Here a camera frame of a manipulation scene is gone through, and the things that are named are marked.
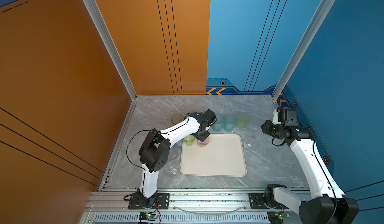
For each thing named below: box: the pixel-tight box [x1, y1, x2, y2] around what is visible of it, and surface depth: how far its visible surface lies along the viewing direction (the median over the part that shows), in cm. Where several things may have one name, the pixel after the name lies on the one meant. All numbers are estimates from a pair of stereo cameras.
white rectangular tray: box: [180, 134, 247, 177], surface depth 90 cm
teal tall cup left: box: [211, 113, 225, 132], surface depth 97 cm
